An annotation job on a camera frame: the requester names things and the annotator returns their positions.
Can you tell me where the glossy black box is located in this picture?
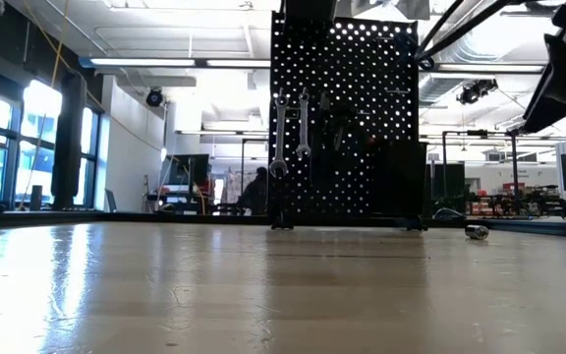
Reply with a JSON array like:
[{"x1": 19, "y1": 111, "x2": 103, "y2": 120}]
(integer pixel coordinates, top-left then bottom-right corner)
[{"x1": 374, "y1": 141, "x2": 428, "y2": 218}]

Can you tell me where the person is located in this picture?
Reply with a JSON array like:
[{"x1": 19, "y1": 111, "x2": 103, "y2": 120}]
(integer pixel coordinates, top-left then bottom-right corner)
[{"x1": 237, "y1": 165, "x2": 269, "y2": 216}]

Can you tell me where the small chrome socket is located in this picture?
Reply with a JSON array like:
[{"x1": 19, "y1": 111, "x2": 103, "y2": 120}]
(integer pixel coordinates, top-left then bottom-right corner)
[{"x1": 464, "y1": 224, "x2": 490, "y2": 241}]

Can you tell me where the black perforated pegboard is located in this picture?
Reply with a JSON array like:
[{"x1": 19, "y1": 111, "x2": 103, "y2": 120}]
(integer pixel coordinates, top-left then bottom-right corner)
[{"x1": 268, "y1": 12, "x2": 421, "y2": 231}]

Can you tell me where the silver ceiling duct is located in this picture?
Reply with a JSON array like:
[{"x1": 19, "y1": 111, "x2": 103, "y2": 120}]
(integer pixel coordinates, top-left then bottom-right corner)
[{"x1": 418, "y1": 29, "x2": 510, "y2": 107}]

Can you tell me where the small silver wrench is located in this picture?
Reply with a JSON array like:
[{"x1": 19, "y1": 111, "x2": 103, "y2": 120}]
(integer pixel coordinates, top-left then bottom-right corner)
[{"x1": 296, "y1": 87, "x2": 312, "y2": 159}]

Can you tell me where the large silver wrench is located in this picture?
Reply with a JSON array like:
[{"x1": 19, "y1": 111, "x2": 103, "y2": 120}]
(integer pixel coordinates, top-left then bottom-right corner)
[{"x1": 268, "y1": 88, "x2": 290, "y2": 179}]

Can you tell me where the black pegboard bin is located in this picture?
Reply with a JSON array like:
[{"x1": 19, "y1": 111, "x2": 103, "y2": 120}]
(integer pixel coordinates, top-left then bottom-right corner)
[{"x1": 285, "y1": 0, "x2": 338, "y2": 24}]

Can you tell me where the black pillar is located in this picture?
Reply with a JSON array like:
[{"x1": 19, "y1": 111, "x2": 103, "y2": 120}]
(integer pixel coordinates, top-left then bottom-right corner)
[{"x1": 49, "y1": 71, "x2": 88, "y2": 211}]

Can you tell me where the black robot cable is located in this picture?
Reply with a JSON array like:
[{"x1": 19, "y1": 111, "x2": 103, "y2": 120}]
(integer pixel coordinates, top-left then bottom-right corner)
[{"x1": 416, "y1": 0, "x2": 513, "y2": 63}]

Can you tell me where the long ceiling light strip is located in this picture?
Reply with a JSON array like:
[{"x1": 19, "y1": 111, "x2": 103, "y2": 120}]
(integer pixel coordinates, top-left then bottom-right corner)
[
  {"x1": 80, "y1": 56, "x2": 272, "y2": 70},
  {"x1": 429, "y1": 62, "x2": 547, "y2": 76}
]

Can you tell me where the black pipe stand frame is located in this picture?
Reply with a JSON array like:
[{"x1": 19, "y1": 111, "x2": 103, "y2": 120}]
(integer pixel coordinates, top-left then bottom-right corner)
[{"x1": 441, "y1": 128, "x2": 523, "y2": 217}]

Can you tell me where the black aluminium table frame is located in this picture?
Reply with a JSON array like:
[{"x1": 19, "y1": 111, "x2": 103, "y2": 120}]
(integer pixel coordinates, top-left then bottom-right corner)
[{"x1": 0, "y1": 209, "x2": 566, "y2": 240}]

